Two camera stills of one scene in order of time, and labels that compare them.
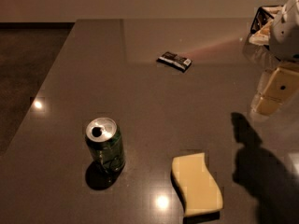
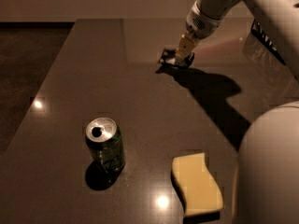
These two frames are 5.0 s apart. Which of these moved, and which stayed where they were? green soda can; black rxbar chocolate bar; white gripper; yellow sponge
Moved: black rxbar chocolate bar; white gripper
Stayed: yellow sponge; green soda can
